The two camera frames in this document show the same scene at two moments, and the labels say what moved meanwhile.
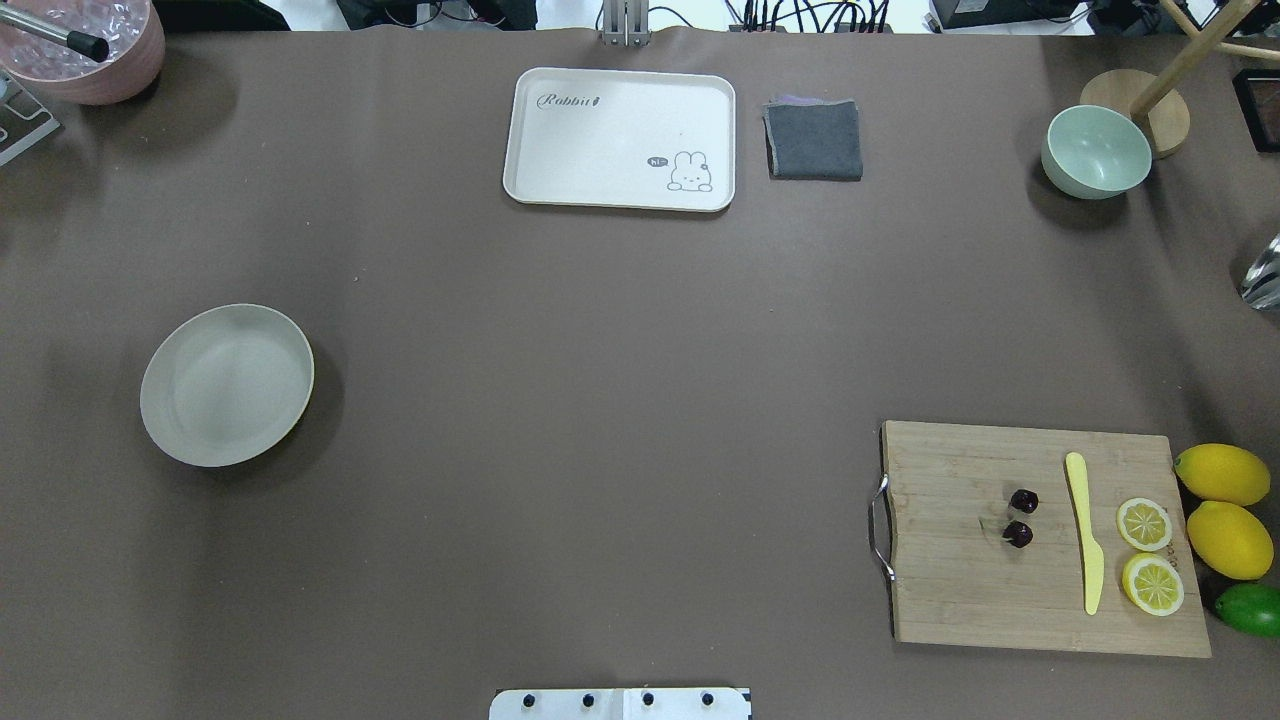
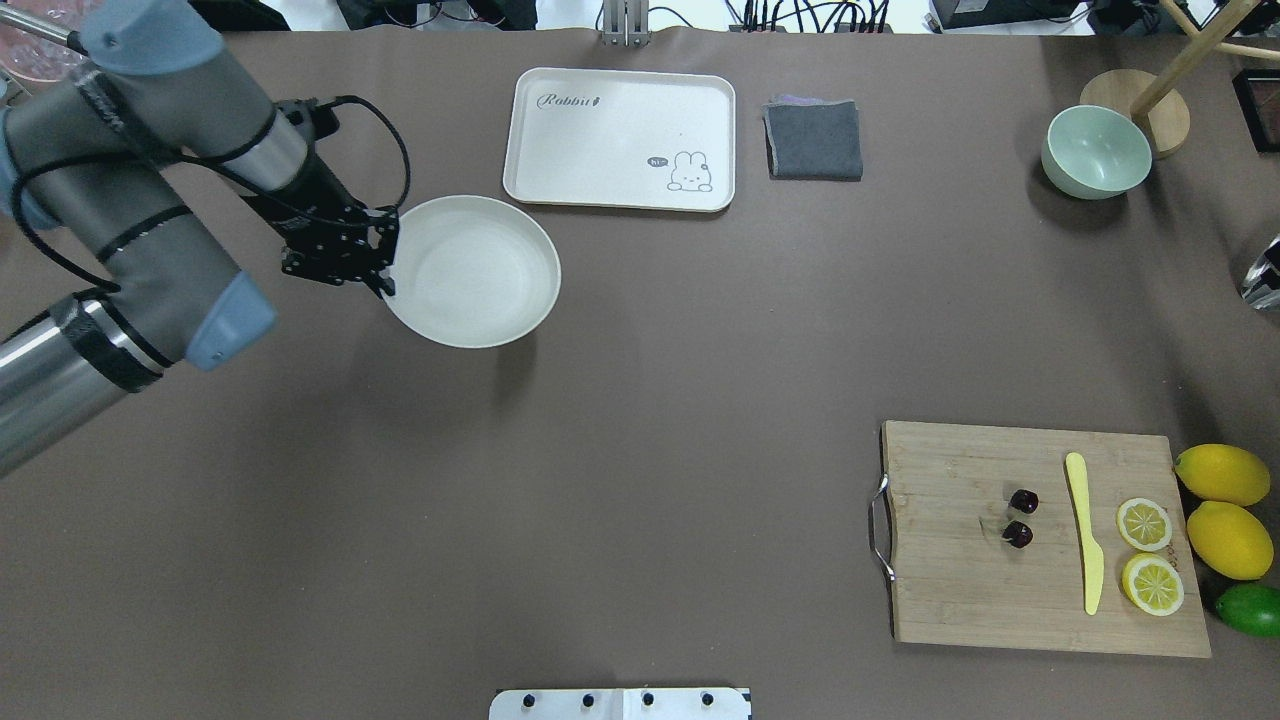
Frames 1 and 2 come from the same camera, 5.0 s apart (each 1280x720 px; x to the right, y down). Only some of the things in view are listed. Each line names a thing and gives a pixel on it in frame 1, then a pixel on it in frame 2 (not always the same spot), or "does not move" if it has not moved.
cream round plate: [224, 383] to [472, 271]
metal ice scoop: [1261, 288] does not move
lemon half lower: [1153, 584] does not move
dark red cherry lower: [1018, 533] does not move
